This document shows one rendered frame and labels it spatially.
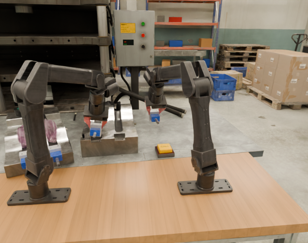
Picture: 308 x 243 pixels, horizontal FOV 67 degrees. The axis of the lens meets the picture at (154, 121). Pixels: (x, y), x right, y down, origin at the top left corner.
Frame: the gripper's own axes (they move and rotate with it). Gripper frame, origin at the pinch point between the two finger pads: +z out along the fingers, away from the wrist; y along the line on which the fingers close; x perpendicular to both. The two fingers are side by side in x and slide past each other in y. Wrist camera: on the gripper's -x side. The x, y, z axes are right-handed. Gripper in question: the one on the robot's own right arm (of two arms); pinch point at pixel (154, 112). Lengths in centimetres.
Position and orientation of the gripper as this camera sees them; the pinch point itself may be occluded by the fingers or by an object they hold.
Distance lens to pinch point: 121.5
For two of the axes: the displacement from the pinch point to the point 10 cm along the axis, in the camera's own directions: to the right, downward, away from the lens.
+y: -9.8, 0.6, -1.7
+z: -0.9, 6.5, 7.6
